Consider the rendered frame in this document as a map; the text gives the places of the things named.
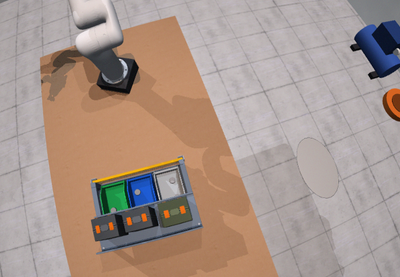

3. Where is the olive green case with orange latches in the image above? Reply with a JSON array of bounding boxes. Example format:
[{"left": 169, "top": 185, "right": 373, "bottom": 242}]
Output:
[{"left": 157, "top": 196, "right": 193, "bottom": 227}]

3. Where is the green open bin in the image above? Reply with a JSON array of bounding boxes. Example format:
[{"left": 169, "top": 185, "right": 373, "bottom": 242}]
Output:
[{"left": 100, "top": 181, "right": 131, "bottom": 214}]

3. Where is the dark grey case with orange latches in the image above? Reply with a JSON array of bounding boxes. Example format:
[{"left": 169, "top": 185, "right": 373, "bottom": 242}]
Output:
[
  {"left": 121, "top": 206, "right": 159, "bottom": 233},
  {"left": 91, "top": 214, "right": 129, "bottom": 241}
]

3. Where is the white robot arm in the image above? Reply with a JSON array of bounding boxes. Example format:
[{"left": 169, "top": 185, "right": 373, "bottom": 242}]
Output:
[{"left": 68, "top": 0, "right": 128, "bottom": 84}]

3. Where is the grey metal shelf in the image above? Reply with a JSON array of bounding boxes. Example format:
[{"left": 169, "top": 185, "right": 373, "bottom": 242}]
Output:
[{"left": 90, "top": 155, "right": 203, "bottom": 254}]

